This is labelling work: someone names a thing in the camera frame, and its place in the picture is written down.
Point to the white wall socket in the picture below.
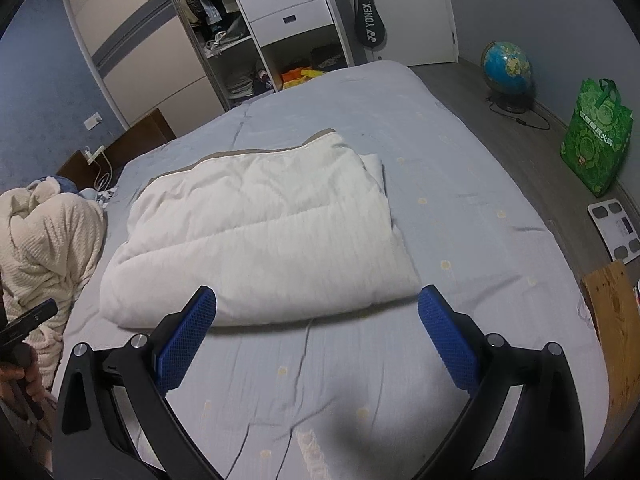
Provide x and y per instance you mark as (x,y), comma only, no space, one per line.
(92,122)

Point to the yellow box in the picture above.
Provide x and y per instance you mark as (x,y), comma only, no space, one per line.
(311,74)

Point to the bed with light blue sheet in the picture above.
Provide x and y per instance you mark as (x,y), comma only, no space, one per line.
(450,160)

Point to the white drawer unit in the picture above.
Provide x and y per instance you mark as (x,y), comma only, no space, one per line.
(290,15)

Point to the orange box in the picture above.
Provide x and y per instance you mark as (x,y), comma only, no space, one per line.
(291,79)

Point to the blue globe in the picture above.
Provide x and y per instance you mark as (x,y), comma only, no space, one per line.
(505,67)

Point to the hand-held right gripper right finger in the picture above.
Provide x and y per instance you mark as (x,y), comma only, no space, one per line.
(450,340)

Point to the white door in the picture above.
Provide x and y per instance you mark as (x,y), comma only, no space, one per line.
(420,5)

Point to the white power strip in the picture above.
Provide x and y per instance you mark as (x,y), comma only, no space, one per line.
(95,154)

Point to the person's left hand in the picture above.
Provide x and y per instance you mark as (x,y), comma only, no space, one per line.
(15,385)

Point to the wooden board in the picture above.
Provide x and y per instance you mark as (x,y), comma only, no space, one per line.
(615,320)

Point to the blue cloth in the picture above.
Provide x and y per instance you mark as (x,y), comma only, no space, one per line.
(67,185)

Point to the brown wooden headboard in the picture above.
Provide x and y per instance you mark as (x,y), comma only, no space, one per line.
(145,135)

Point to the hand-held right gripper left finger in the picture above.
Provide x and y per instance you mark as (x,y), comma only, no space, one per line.
(187,340)

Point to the white sliding door wardrobe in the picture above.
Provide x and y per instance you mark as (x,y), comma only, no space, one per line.
(130,25)

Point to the cream knit robe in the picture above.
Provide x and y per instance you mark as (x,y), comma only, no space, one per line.
(50,250)

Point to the white bathroom scale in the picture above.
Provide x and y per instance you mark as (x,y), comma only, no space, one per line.
(612,230)

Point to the green shopping bag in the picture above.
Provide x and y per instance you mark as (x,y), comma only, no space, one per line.
(595,135)

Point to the stack of magazines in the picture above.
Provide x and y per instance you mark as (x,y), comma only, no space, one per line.
(241,86)

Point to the white hooded jacket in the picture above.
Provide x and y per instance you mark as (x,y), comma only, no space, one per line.
(260,240)

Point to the black racket bag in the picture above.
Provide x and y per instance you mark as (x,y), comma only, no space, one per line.
(370,25)

